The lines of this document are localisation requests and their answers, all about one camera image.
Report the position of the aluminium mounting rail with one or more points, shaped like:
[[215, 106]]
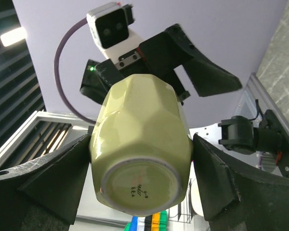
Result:
[[13, 142]]

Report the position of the yellow-green faceted mug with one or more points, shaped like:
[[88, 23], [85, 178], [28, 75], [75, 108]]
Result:
[[141, 147]]

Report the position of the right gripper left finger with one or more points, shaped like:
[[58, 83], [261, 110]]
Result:
[[44, 194]]

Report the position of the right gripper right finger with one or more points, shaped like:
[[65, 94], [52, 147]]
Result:
[[236, 196]]

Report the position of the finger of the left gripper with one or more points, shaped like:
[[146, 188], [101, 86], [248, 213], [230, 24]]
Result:
[[172, 48]]

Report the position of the colourful blocks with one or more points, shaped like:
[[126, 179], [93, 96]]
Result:
[[155, 222]]

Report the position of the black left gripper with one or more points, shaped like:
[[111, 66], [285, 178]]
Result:
[[147, 70]]

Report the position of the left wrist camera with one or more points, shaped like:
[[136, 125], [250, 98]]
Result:
[[109, 27]]

